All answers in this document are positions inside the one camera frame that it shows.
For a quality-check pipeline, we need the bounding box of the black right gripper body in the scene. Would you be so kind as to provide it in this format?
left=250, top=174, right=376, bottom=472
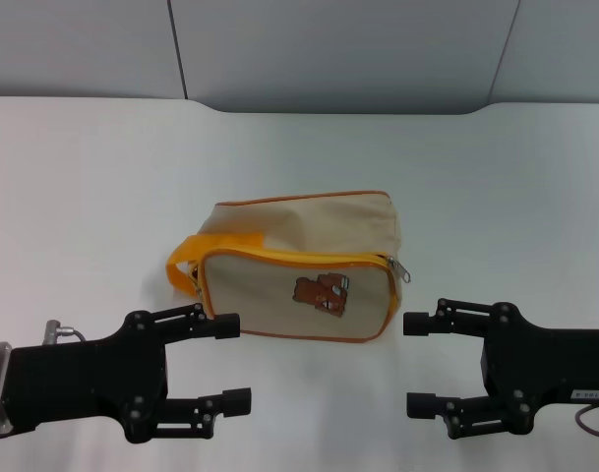
left=477, top=303, right=599, bottom=436

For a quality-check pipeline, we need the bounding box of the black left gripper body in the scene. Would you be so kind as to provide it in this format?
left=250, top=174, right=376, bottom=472
left=5, top=314, right=171, bottom=440

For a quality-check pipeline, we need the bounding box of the beige bag with orange trim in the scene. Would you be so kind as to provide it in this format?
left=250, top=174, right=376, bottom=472
left=164, top=189, right=415, bottom=344

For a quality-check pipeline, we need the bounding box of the silver cable connector plug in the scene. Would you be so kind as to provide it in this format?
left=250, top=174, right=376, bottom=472
left=42, top=319, right=88, bottom=346

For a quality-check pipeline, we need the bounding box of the thin dark right arm cable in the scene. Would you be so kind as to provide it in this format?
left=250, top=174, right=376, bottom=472
left=573, top=391, right=599, bottom=439

